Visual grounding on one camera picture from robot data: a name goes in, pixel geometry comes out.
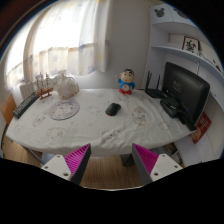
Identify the white patterned tablecloth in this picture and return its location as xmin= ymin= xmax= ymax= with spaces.
xmin=7 ymin=89 xmax=190 ymax=156

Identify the black wifi router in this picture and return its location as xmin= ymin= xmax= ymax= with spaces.
xmin=145 ymin=72 xmax=166 ymax=99

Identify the framed calligraphy picture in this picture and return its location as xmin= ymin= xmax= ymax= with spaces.
xmin=182 ymin=36 xmax=199 ymax=55

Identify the black keyboard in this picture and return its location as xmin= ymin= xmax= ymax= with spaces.
xmin=13 ymin=92 xmax=38 ymax=119

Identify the black computer mouse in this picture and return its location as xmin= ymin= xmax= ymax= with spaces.
xmin=105 ymin=103 xmax=121 ymax=116

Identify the round patterned mouse pad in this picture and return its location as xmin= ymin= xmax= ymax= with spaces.
xmin=49 ymin=100 xmax=80 ymax=120

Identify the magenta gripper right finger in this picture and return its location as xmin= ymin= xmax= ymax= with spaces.
xmin=132 ymin=144 xmax=182 ymax=185

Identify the wooden chair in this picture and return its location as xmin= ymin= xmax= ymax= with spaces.
xmin=1 ymin=94 xmax=16 ymax=124

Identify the white wall shelf unit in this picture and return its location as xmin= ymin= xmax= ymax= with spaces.
xmin=142 ymin=4 xmax=224 ymax=166

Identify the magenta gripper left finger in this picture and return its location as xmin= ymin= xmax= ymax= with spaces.
xmin=42 ymin=144 xmax=91 ymax=185

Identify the cartoon boy figurine clock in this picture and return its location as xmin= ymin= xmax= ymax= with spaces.
xmin=116 ymin=69 xmax=135 ymax=94

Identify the wooden model ship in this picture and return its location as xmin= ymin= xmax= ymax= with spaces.
xmin=36 ymin=74 xmax=53 ymax=99

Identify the black computer monitor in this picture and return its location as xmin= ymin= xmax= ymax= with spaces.
xmin=160 ymin=62 xmax=210 ymax=131

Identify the white sheer curtain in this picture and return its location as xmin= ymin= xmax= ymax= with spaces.
xmin=3 ymin=0 xmax=112 ymax=89

